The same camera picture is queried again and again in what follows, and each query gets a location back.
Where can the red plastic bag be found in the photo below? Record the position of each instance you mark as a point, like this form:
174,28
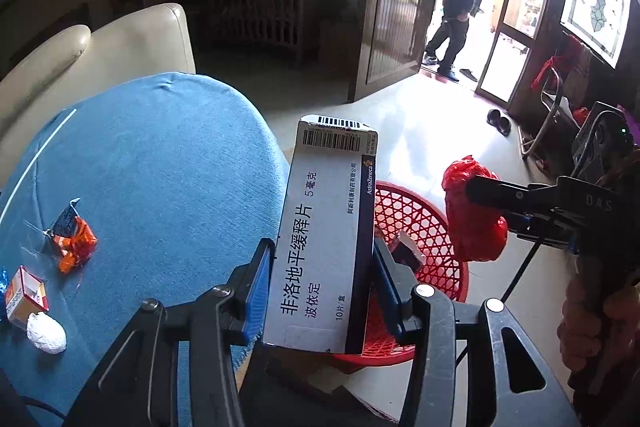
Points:
478,233

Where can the crumpled white tissue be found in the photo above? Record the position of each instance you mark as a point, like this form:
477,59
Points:
46,334

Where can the white blue medicine box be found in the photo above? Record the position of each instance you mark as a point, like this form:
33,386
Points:
320,277

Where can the person in dark clothes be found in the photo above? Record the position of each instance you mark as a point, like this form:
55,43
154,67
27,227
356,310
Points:
450,38

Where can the orange snack wrapper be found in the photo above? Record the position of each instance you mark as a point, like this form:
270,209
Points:
72,238

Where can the red plastic basket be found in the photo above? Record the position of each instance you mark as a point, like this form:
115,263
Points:
401,211

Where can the metal chair frame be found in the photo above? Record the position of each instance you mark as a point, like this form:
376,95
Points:
555,102

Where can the framed map picture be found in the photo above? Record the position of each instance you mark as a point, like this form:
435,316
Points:
600,24

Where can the cream leather armchair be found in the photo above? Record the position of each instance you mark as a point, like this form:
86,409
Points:
77,63

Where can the dark wooden crib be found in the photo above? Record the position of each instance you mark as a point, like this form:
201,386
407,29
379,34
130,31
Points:
290,25

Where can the pair of dark shoes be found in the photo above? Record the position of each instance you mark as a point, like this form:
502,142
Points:
502,123

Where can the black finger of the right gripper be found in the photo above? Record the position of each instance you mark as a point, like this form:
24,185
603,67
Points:
508,196

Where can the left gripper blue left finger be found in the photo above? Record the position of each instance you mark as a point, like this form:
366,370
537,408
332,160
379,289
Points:
250,284

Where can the white thin stick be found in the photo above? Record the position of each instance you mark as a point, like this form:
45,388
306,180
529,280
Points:
33,161

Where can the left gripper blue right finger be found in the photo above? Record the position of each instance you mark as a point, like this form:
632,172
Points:
394,284

